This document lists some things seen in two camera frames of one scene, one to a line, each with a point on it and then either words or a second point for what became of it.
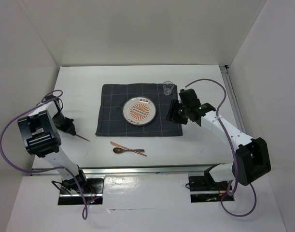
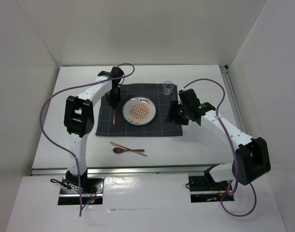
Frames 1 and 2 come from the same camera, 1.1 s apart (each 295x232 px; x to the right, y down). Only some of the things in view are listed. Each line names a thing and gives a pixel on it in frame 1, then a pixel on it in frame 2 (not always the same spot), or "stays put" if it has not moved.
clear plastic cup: (167, 86) stays put
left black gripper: (71, 130) -> (114, 100)
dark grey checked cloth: (136, 109) stays put
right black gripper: (172, 113) stays put
